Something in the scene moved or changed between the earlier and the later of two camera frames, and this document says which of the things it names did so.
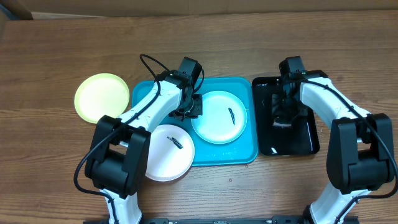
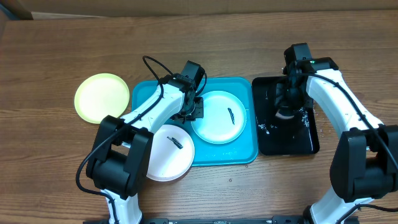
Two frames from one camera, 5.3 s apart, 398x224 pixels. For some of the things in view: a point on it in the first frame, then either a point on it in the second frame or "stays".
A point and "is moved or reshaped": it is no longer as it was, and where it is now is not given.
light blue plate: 224,118 stays
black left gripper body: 189,110 stays
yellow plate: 100,94 stays
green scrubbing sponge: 281,125 is moved or reshaped
